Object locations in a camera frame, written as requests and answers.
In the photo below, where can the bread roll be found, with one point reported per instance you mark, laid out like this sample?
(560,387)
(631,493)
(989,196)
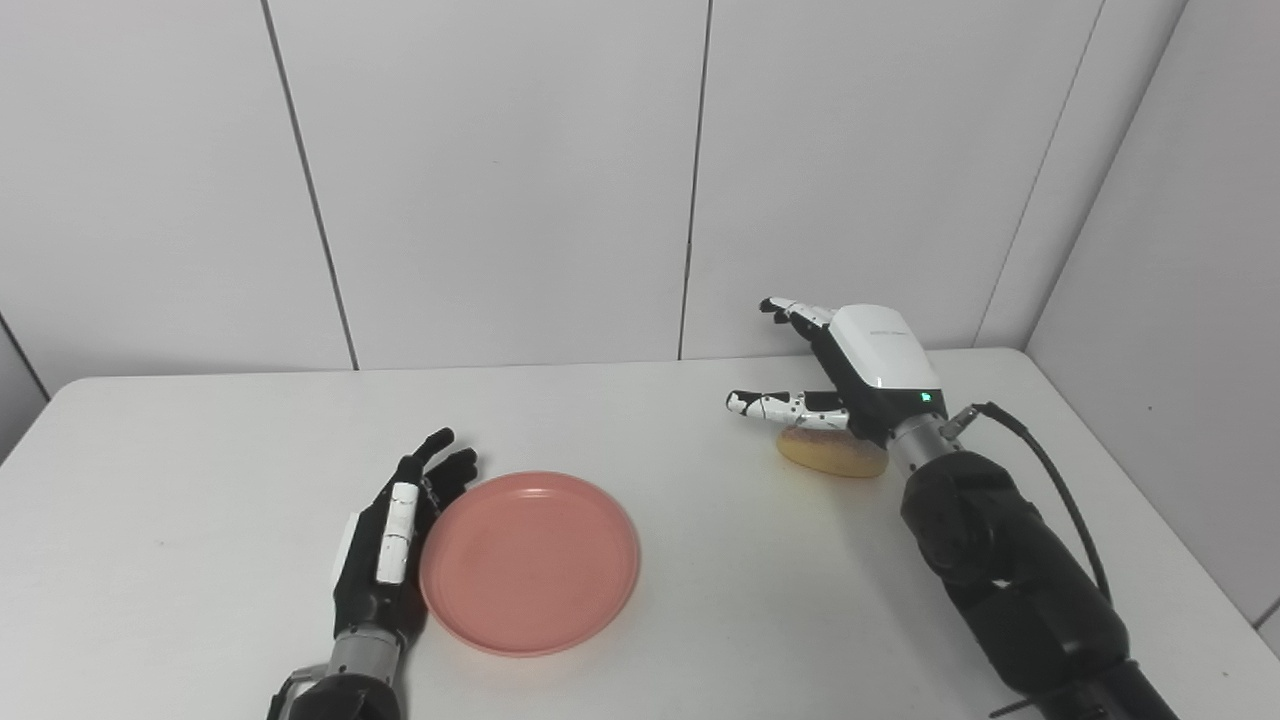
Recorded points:
(830,455)

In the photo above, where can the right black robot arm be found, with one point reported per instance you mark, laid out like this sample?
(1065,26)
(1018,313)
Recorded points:
(1020,580)

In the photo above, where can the pink round plate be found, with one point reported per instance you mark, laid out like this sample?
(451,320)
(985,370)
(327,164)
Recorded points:
(530,563)

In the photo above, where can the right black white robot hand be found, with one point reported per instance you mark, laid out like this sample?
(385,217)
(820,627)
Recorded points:
(880,360)

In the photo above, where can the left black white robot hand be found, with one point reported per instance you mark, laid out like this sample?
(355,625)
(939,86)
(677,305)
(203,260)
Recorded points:
(365,580)

